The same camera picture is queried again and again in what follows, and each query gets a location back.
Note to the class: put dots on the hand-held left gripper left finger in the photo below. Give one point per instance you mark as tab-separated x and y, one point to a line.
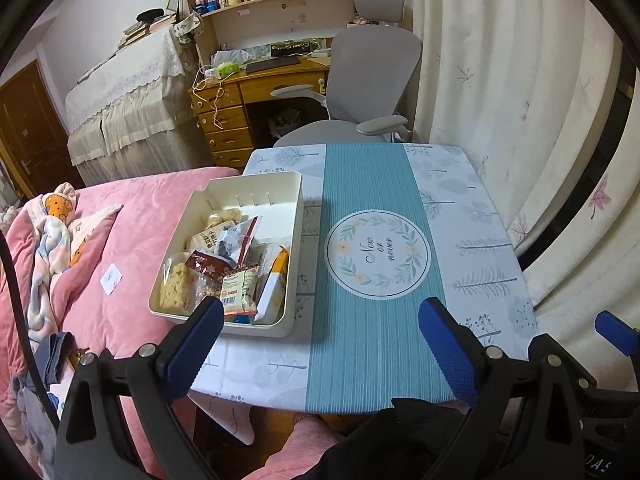
192	350

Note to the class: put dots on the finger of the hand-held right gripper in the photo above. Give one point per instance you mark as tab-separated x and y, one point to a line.
617	330
550	345

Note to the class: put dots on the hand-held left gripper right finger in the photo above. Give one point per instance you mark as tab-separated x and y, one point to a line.
450	350

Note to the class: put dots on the large rice cracker packet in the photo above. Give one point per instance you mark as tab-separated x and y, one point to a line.
175	285

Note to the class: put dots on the yellow cube snack bag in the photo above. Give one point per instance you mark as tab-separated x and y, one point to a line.
240	285

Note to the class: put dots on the brown snack packet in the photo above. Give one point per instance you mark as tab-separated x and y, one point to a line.
205	262

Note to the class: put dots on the orange snack packet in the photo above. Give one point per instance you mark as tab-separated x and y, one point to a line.
274	285

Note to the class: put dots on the white red-edged snack packet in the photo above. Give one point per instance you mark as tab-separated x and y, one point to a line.
239	240

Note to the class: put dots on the small rice cracker packet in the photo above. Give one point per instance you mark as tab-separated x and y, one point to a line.
220	221

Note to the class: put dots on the white plastic tray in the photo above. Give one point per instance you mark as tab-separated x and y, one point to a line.
280	200

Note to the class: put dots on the dark cloth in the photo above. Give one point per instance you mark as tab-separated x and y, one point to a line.
400	435

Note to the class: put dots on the white paper card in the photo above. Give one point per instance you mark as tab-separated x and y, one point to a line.
112	278

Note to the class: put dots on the pink blanket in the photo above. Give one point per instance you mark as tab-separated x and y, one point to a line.
130	230

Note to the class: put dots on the blue grey cloth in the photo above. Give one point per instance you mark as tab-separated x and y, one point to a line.
55	355

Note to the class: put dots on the cartoon printed blanket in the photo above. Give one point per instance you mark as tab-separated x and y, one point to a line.
50	250

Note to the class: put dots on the waste bin under desk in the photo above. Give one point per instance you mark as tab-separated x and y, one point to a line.
286	122

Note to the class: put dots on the wooden desk with drawers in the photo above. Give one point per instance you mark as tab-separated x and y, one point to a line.
260	87

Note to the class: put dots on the brown wooden door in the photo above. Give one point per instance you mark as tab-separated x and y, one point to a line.
30	125

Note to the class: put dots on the green tissue pack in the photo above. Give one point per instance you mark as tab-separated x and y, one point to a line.
229	70

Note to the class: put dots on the white floral curtain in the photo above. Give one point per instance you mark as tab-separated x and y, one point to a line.
500	60

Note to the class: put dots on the grey office chair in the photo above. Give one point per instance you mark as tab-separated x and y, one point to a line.
370	70

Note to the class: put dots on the white plastic bag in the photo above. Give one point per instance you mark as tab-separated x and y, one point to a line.
232	56

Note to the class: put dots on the black keyboard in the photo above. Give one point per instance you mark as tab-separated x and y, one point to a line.
272	64

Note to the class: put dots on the dark lettered sign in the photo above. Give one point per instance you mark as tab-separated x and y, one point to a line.
295	48

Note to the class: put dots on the stack of books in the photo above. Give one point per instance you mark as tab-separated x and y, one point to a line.
137	32

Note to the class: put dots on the floral hanging bag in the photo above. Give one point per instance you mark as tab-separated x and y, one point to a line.
187	27

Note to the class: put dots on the black hat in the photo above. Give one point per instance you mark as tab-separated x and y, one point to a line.
151	14

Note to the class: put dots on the wooden bookshelf hutch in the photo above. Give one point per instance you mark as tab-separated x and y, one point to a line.
295	12

